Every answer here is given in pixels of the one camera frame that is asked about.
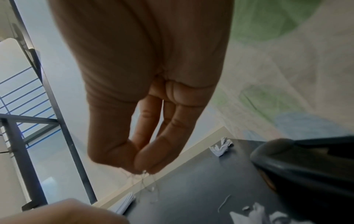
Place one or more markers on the metal balcony railing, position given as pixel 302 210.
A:
pixel 25 98

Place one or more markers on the dark metal window frame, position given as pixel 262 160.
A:
pixel 25 140

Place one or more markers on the crumpled white paper scrap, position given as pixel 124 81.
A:
pixel 278 218
pixel 221 147

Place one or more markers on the thin white paper strip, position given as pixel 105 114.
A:
pixel 224 203

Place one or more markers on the thin thread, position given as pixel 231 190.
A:
pixel 144 181

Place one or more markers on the small white paper scrap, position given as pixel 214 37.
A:
pixel 246 208

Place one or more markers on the black plastic tool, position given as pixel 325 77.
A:
pixel 312 172

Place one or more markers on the person's right hand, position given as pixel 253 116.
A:
pixel 143 54

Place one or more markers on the folded white paper stack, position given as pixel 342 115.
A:
pixel 124 203

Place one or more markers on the person's left hand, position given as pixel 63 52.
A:
pixel 58 213

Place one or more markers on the green patterned sheer curtain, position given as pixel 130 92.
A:
pixel 287 61

